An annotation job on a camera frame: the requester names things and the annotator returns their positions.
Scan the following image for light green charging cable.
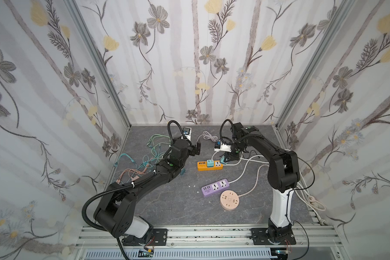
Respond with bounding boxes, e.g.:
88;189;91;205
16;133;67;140
146;134;173;163

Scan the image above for white power strip cables bundle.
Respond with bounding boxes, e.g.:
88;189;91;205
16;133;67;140
222;152;327;225

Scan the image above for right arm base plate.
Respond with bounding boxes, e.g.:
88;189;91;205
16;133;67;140
249;228;296;245

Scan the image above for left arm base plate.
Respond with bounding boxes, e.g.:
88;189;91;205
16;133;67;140
121;229;168;247

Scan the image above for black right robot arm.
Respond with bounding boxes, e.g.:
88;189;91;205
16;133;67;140
219;119;300;244

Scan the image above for black corrugated cable conduit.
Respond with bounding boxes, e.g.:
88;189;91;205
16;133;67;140
81;183;134;232

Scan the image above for teal charger white cable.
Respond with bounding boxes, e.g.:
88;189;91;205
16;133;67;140
194;130;219;169

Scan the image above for teal charging cable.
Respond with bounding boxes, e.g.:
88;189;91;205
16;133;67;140
112;152;150;173

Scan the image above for orange power strip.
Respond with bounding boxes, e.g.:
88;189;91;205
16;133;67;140
197;159;223;171

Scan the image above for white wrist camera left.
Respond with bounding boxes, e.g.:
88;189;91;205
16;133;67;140
183;126;192;141

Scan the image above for pink round power strip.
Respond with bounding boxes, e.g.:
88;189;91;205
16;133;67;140
220;190;239;211

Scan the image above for purple power strip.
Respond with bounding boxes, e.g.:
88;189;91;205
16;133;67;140
201;179;230;197

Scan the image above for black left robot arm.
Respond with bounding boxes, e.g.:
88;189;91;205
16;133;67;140
82;139;201;243

